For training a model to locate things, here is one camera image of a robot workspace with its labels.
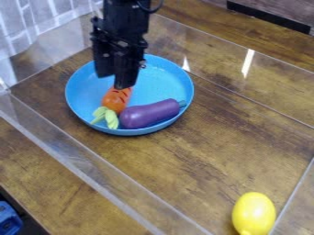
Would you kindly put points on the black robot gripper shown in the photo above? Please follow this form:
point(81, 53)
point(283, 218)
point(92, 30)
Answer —
point(118, 38)

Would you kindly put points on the orange toy carrot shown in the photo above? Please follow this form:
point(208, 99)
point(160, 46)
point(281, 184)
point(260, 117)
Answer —
point(114, 103)

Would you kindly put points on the blue plastic plate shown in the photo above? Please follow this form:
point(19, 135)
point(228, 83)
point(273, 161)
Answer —
point(161, 81)

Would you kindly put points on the purple toy eggplant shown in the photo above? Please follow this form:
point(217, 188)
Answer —
point(138, 117)

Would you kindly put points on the white checkered curtain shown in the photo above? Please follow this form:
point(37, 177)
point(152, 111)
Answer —
point(27, 18)

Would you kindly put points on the clear acrylic barrier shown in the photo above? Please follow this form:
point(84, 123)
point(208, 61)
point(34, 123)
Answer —
point(169, 183)

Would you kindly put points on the blue object at corner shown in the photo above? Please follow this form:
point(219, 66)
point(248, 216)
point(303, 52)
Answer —
point(11, 222)

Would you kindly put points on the yellow toy lemon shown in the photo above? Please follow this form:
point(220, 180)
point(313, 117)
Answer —
point(255, 214)

